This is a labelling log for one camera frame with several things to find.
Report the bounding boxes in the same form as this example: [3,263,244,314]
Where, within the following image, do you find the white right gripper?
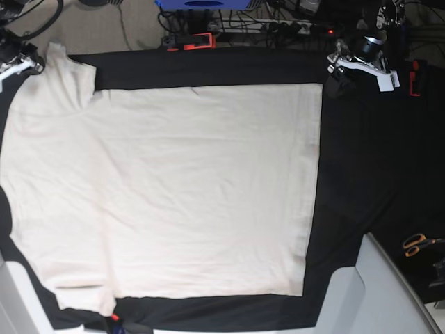
[1,42,45,92]

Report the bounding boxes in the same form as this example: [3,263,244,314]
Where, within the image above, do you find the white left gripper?
[326,38,400,98]

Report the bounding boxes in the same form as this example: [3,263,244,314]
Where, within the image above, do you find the white T-shirt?
[1,44,323,316]

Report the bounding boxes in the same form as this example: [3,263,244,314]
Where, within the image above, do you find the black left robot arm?
[325,1,405,98]

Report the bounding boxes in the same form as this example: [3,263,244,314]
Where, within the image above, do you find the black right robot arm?
[1,28,46,92]

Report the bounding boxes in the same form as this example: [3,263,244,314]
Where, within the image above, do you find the orange black clamp right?
[409,59,428,97]

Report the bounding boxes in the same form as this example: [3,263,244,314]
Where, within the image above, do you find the orange black clamp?
[409,59,428,97]
[161,33,216,51]

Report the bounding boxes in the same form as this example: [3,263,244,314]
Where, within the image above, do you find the black table cloth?
[1,48,444,332]

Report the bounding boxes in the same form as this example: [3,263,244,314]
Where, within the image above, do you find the white power strip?
[207,17,313,35]

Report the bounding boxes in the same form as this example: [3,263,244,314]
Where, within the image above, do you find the orange black clamp top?
[161,33,216,51]

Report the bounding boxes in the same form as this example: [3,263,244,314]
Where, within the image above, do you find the blue box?
[154,0,250,10]

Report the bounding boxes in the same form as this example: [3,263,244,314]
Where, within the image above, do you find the black device at right edge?
[429,258,445,288]

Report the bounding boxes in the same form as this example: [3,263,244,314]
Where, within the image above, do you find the orange handled scissors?
[402,233,444,257]

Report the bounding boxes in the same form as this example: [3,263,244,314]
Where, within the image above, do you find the white right table frame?
[314,233,441,334]

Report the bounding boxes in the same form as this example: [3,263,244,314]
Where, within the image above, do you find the white table frame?
[314,233,441,334]
[1,259,85,334]

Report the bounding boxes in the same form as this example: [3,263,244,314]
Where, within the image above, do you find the white left table frame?
[1,259,85,334]

